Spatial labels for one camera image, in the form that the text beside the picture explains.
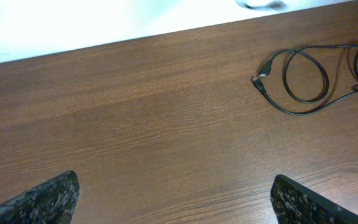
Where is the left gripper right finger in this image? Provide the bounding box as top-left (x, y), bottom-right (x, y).
top-left (270, 174), bottom-right (358, 224)

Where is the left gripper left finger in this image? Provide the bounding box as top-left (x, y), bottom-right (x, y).
top-left (0, 170), bottom-right (80, 224)

